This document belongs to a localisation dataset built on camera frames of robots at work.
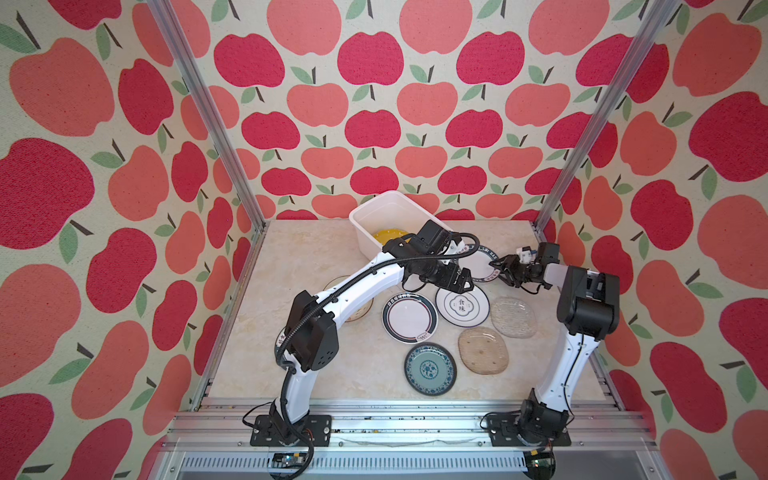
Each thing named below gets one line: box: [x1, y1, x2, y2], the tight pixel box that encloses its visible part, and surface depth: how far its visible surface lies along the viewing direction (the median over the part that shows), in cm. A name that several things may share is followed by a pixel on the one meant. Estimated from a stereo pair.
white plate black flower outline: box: [435, 285, 491, 328], surface depth 98 cm
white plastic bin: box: [349, 190, 427, 261], surface depth 109 cm
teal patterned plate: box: [404, 342, 458, 397], surface depth 86 cm
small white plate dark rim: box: [458, 245, 501, 282], surface depth 109 cm
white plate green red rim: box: [382, 291, 439, 345], surface depth 96 cm
